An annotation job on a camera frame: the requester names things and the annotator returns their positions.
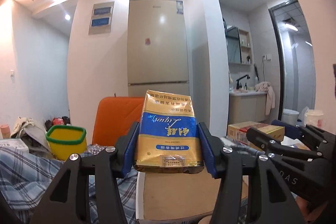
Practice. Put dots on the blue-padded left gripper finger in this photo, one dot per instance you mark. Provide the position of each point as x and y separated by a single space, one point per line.
67 198

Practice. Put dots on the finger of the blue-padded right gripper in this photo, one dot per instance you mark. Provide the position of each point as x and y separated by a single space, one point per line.
269 198

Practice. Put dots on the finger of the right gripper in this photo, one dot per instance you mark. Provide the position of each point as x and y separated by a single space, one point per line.
289 155
309 135

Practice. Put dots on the gold blue cigarette pack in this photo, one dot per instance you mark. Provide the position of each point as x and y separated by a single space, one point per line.
168 139

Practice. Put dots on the person's right hand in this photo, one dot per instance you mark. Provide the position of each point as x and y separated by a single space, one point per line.
309 212

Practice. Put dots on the white cup with pink print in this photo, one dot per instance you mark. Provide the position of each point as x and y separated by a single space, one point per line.
314 118

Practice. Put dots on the brown cardboard carton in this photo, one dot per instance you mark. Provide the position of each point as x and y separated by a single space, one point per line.
249 132

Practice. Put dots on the bathroom vanity cabinet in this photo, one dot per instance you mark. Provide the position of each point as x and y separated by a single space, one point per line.
244 107

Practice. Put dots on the pink towel on vanity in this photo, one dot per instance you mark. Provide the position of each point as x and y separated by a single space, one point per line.
267 88

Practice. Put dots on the yellow green-rimmed bin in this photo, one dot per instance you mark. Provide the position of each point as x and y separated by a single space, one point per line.
65 140

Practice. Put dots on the beige clothes pile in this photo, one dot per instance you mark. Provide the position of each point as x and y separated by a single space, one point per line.
33 135

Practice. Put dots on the white wipes pack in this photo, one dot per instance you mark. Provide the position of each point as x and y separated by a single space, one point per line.
14 144

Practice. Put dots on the bathroom mirror cabinet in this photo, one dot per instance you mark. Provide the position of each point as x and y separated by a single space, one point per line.
239 46

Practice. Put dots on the cardboard tray box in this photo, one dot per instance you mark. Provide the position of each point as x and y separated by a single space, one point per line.
175 198

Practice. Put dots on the pink bottle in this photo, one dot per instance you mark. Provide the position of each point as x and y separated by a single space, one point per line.
5 131

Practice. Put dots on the orange chair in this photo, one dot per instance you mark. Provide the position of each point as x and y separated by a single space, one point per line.
114 118

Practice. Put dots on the beige refrigerator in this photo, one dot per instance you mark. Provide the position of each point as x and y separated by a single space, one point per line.
156 48

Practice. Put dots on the grey wall panel box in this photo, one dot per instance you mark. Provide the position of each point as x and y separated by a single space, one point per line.
101 19

